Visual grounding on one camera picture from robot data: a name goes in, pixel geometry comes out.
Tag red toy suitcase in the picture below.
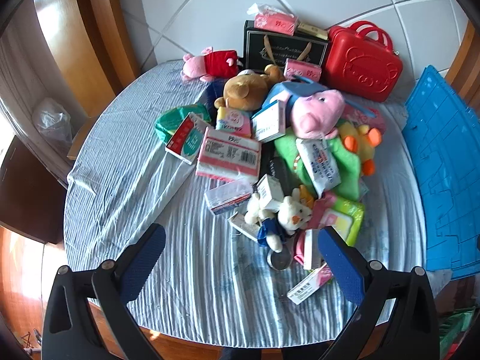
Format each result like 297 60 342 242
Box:
324 20 404 103

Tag red green medicine box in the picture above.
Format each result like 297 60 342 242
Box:
166 112 215 164

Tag pink yellow small package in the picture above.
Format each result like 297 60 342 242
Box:
215 107 253 138

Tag green pink wet wipes pack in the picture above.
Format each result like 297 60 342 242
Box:
310 191 365 247

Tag large pink tissue bundle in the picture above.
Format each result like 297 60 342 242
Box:
195 127 262 182

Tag pink pig plush blue clothes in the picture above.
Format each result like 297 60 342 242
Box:
261 75 377 139

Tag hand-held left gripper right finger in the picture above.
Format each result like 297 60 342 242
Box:
318 227 439 360

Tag yellow duck plush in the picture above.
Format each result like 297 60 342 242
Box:
337 122 382 176

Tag white bear plush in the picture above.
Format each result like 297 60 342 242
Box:
244 188 313 253

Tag pink pig plush red clothes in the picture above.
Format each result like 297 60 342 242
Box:
182 46 244 82

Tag blue plastic crate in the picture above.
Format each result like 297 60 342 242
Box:
401 65 480 280

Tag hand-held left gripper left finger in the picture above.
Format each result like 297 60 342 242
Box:
42 223 167 360

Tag clear plastic bag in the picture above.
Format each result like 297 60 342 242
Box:
32 97 74 147

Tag pale curtain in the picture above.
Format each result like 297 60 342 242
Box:
0 26 49 147

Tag white pink medicine box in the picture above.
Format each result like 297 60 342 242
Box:
287 263 334 305

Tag green plastic package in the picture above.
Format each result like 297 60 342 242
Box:
155 104 212 144

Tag small white box green print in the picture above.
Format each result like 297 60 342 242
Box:
256 174 286 211

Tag small gold box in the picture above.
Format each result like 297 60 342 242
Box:
296 22 329 40

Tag white blue medicine box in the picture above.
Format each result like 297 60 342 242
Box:
250 101 286 143

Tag dark blue fuzzy object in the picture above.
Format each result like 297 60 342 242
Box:
199 80 226 122

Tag green bag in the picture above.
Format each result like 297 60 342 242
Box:
439 307 477 359

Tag black garbage bag roll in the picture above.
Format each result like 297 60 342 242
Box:
260 155 280 181
275 157 301 192

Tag black gift bag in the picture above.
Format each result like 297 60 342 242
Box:
243 20 330 74

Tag opened pink tissue pack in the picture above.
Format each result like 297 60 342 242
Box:
247 3 299 34

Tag long white box red stripe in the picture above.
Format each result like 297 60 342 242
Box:
204 179 257 216

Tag green plush toy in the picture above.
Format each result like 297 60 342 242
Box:
274 129 361 200

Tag dark nightstand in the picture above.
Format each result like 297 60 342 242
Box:
0 135 68 244

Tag round metal tin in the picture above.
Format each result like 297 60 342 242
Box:
267 249 293 271

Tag wooden headboard surround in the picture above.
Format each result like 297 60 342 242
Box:
32 0 480 109

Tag brown bear plush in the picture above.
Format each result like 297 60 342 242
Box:
214 64 286 111

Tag white wet wipes pack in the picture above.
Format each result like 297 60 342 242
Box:
295 139 342 196

